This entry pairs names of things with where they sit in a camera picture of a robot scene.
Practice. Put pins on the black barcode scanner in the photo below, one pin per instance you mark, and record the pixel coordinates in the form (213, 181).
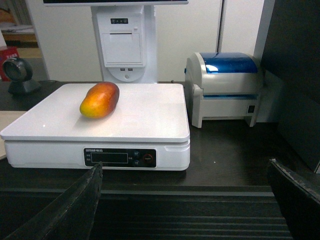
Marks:
(20, 74)

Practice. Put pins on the wooden shelf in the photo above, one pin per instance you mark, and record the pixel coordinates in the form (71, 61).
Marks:
(17, 28)

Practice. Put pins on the red fire extinguisher box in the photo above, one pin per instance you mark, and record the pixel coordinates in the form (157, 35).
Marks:
(6, 52)

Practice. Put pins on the dark checkout counter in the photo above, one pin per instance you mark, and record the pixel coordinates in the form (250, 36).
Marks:
(223, 195)

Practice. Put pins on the white POS terminal stand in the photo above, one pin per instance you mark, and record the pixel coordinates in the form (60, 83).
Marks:
(126, 37)

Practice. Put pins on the white blue label printer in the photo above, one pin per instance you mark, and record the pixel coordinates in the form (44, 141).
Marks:
(222, 86)

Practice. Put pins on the red yellow mango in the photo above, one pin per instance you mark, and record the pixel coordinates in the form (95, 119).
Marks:
(100, 100)

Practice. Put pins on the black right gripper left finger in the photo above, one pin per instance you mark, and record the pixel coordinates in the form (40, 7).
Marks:
(70, 216)

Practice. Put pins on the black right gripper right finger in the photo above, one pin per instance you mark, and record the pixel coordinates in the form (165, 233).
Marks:
(298, 200)

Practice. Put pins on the white checkout scale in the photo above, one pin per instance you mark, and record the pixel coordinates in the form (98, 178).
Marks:
(148, 130)

